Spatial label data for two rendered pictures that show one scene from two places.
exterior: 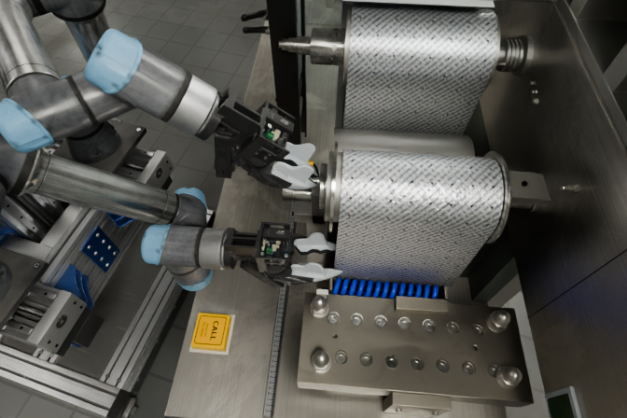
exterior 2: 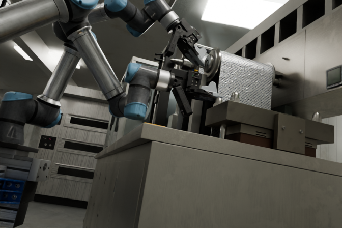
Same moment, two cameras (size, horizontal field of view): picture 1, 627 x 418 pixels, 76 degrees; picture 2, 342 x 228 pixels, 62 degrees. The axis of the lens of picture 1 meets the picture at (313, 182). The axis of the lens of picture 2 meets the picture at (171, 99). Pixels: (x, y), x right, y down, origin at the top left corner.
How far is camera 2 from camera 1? 1.27 m
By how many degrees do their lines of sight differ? 72
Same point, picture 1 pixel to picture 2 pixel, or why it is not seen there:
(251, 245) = (181, 78)
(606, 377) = (327, 52)
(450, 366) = not seen: hidden behind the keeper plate
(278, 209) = not seen: hidden behind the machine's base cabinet
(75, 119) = (133, 7)
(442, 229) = (256, 71)
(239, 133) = (183, 31)
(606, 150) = (285, 45)
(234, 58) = not seen: outside the picture
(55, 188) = (91, 38)
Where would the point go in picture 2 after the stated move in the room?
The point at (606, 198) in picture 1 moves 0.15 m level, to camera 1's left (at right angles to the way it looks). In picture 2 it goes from (293, 46) to (264, 35)
